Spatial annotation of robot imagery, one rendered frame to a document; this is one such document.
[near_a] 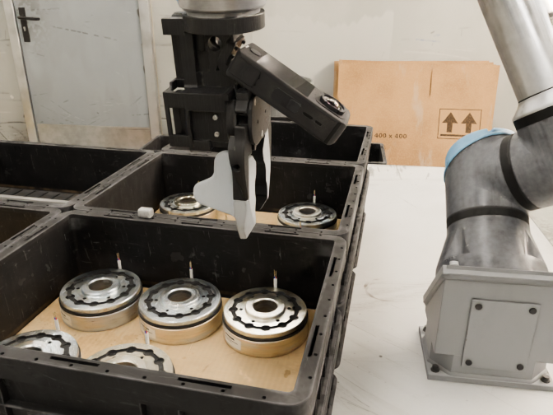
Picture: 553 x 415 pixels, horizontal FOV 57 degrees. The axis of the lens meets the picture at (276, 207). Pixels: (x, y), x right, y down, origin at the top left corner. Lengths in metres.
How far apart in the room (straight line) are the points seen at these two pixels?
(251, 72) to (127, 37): 3.54
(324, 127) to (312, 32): 3.25
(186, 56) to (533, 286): 0.52
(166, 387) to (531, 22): 0.62
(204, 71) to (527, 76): 0.46
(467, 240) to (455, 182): 0.10
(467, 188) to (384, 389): 0.31
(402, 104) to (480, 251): 2.87
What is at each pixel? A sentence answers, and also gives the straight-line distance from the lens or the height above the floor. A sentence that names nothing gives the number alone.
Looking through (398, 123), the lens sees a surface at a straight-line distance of 3.57.
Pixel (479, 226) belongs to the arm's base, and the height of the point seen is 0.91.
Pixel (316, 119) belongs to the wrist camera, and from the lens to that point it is 0.45.
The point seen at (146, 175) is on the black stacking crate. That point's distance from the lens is 0.96.
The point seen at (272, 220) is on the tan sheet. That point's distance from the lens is 0.94.
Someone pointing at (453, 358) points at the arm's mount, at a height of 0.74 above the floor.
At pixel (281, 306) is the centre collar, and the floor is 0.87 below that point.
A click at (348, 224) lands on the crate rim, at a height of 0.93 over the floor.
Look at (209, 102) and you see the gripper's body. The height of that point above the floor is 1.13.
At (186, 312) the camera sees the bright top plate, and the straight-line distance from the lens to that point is 0.63.
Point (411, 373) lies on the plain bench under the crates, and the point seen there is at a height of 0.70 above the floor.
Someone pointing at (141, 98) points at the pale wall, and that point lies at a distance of 4.01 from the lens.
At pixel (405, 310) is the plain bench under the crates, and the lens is 0.94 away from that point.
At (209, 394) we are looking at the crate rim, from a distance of 0.43.
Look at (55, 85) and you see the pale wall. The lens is 4.29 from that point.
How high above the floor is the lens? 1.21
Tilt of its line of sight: 23 degrees down
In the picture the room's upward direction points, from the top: straight up
